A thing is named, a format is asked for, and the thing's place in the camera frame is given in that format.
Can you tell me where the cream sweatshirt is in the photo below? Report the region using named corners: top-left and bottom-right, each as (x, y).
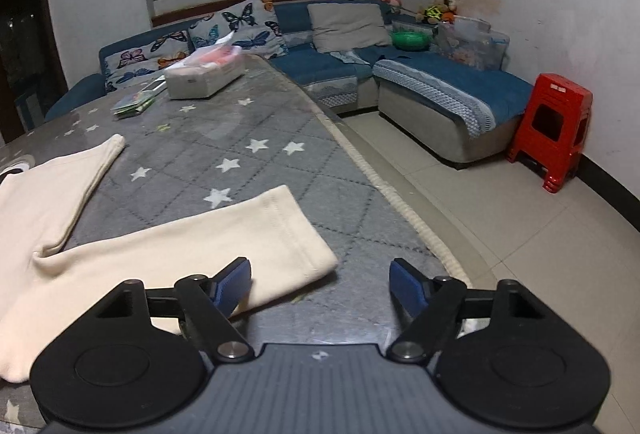
top-left (1, 134), bottom-right (338, 383)

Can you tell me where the grey star tablecloth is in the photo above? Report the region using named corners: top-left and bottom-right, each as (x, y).
top-left (0, 52), bottom-right (474, 430)

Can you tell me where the red plastic stool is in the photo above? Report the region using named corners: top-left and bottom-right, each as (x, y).
top-left (508, 73), bottom-right (593, 193)

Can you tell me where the blue corner sofa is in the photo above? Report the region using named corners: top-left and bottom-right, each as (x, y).
top-left (46, 0), bottom-right (533, 168)

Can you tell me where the white tissue box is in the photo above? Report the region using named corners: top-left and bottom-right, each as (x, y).
top-left (164, 32), bottom-right (245, 100)

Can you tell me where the black induction cooktop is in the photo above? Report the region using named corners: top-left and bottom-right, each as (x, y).
top-left (0, 154), bottom-right (36, 183)

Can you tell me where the left butterfly pillow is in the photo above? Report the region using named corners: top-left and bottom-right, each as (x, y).
top-left (103, 30), bottom-right (191, 91)

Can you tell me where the butterfly pillow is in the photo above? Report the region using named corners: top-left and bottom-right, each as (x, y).
top-left (189, 0), bottom-right (288, 59)
top-left (103, 30), bottom-right (191, 91)

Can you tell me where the green bowl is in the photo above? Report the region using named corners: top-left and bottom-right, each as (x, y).
top-left (392, 30), bottom-right (432, 51)

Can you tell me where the clear storage box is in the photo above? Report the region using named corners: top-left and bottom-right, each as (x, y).
top-left (434, 16), bottom-right (510, 71)

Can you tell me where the right butterfly pillow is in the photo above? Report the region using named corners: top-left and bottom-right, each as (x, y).
top-left (189, 0), bottom-right (288, 59)

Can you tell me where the dark wooden door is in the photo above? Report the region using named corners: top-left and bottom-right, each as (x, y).
top-left (1, 0), bottom-right (67, 142)

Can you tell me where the yellow orange toy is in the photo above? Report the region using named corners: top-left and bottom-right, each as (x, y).
top-left (416, 0), bottom-right (458, 25)

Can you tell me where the grey cushion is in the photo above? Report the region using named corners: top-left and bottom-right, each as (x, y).
top-left (307, 2), bottom-right (392, 53)

